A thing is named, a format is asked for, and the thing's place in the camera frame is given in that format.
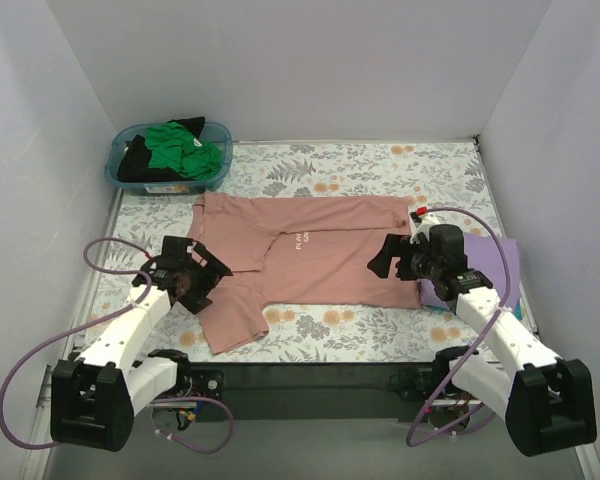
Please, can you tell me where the black t-shirt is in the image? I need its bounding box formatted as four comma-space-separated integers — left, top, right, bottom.
117, 135, 185, 183

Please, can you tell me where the folded teal t-shirt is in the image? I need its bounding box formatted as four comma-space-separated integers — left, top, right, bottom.
513, 301, 524, 321

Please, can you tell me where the folded purple t-shirt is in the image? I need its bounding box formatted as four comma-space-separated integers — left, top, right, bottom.
419, 233, 521, 318

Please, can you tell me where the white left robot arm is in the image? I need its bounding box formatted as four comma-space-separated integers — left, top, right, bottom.
50, 236, 232, 452

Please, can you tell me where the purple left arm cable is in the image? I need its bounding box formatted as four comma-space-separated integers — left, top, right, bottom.
0, 237, 235, 455

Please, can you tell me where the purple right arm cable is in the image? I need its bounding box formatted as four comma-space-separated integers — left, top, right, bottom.
404, 206, 512, 449

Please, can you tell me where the aluminium frame rail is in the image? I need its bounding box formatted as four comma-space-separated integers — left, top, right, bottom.
39, 367, 600, 478

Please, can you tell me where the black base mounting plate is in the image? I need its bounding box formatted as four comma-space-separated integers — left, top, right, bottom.
191, 362, 434, 422

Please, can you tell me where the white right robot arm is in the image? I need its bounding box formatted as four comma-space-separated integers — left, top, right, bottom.
367, 223, 597, 457

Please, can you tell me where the floral patterned table mat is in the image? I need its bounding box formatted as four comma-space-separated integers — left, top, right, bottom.
74, 142, 499, 363

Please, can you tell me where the green t-shirt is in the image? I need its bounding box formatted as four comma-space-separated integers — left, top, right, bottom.
145, 122, 223, 181

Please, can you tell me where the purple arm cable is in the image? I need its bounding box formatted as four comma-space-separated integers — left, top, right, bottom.
404, 206, 512, 449
0, 237, 235, 455

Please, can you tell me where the blue plastic laundry basket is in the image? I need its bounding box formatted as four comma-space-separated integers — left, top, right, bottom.
104, 121, 233, 195

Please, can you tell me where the pink t-shirt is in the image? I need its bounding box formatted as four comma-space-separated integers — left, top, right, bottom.
188, 192, 421, 354

